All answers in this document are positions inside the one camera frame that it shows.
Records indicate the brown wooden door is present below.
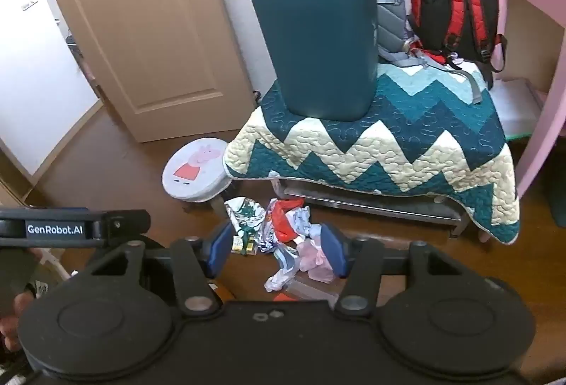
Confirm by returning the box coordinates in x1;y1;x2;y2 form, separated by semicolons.
33;0;259;143

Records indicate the pink plastic bag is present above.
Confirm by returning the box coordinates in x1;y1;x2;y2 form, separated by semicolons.
296;237;343;284

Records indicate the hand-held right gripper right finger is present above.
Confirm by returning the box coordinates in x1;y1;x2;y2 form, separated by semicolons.
320;222;487;318

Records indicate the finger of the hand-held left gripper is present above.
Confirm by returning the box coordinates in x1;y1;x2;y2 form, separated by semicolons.
106;210;152;242

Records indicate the small yellow packet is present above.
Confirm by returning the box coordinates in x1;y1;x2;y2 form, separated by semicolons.
230;232;259;257

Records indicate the person's left hand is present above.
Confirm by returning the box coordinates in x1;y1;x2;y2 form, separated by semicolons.
0;292;36;352

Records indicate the clear plastic box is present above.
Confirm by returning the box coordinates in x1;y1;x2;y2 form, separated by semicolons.
287;279;341;303

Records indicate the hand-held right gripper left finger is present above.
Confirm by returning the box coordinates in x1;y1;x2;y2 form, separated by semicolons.
84;220;233;319

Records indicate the pink wooden furniture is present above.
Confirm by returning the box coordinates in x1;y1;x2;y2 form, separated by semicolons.
491;0;566;200

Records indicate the silver foil wrapper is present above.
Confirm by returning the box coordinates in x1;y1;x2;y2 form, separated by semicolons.
258;208;284;253

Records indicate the zigzag patterned quilt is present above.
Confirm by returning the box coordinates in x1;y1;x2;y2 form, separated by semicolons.
223;58;520;245

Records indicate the low bench frame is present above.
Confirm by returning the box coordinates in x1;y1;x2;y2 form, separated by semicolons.
272;179;472;237

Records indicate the green white wrapper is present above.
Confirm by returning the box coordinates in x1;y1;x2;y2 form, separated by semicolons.
225;197;266;235

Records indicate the round white cartoon stool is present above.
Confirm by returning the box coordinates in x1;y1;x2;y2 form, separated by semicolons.
161;137;233;218

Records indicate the teal plastic waste bin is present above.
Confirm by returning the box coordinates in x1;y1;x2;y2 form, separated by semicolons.
248;0;380;120

